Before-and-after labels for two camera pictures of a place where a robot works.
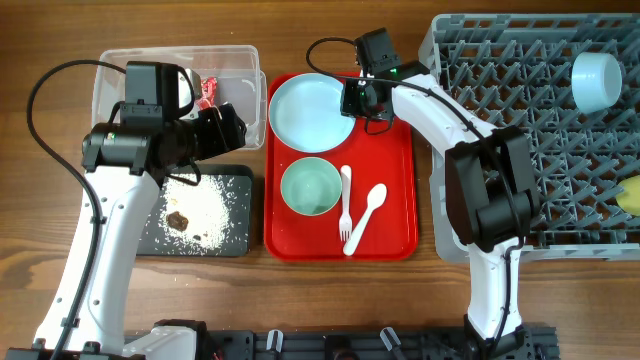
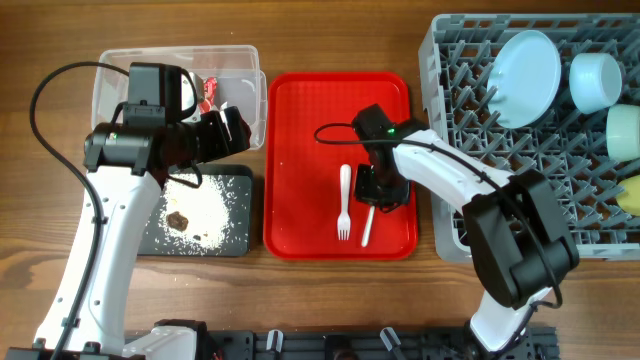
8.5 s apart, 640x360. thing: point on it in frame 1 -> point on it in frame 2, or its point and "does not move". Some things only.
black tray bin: x=212 y=217 does not move
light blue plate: x=305 y=113 -> x=523 y=78
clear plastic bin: x=229 y=75 does not move
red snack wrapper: x=208 y=90 does not move
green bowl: x=311 y=186 -> x=623 y=132
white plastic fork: x=345 y=223 does not move
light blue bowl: x=597 y=81 does not move
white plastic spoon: x=375 y=198 -> x=364 y=238
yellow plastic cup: x=628 y=195 does not move
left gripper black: x=233 y=129 does not move
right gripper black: x=348 y=105 -> x=363 y=191
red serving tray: x=354 y=203 does not move
